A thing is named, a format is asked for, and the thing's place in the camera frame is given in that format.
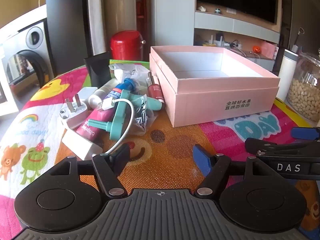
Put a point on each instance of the black square cup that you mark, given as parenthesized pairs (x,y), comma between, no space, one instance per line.
(98,67)

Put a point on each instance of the colourful printed table mat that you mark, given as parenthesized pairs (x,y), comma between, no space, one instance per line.
(162,140)

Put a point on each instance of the orange pumpkin ornament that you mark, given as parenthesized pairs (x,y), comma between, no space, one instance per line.
(256,49)

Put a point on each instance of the pink shelf box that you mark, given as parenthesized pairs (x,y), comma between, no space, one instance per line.
(268,50)

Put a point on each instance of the red pot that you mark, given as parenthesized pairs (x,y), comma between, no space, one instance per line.
(125,45)

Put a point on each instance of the glass jar of peanuts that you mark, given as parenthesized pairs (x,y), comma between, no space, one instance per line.
(305,92)

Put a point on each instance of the small white figure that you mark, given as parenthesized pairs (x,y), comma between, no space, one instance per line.
(201,8)

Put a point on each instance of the silver tumble dryer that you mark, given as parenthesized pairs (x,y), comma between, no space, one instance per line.
(35,37)

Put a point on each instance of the white router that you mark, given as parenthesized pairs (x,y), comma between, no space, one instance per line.
(217,40)

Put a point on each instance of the small teal ornament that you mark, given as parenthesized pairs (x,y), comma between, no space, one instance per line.
(218,10)

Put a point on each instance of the teal hook rack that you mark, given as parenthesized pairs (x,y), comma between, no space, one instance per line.
(120,120)

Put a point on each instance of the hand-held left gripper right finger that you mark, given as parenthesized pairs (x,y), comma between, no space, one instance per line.
(202,158)

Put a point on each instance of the white television cabinet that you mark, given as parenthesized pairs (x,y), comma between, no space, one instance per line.
(212,21)

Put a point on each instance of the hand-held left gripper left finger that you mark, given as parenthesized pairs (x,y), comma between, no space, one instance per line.
(122,158)

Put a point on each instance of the small white shelf box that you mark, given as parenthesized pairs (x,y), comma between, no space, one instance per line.
(231,11)

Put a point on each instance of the white charger block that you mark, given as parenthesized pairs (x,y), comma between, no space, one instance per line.
(82,145)

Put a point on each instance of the pink cardboard box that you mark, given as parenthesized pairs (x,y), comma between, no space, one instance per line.
(212,100)

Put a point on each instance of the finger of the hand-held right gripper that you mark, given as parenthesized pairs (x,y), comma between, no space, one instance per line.
(280,150)
(306,133)

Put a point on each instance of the blue capped tube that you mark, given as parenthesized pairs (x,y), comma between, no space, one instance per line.
(117,95)

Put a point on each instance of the white plug adapter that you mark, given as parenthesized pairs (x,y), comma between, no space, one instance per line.
(75,117)

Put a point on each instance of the silver washing machine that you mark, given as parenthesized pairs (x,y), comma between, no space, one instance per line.
(32,62)

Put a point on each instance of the clear bag with black parts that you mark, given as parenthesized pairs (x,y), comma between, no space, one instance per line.
(142,120)

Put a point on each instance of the white plastic packet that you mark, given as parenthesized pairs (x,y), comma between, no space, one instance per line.
(122,71)

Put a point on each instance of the metal utensil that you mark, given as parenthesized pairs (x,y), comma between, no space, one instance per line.
(298,36)

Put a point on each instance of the magenta tube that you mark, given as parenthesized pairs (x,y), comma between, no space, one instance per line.
(92,125)

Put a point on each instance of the white tumbler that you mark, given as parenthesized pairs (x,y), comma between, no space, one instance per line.
(287,75)

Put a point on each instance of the dark red lipstick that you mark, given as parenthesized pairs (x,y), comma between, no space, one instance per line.
(155,90)

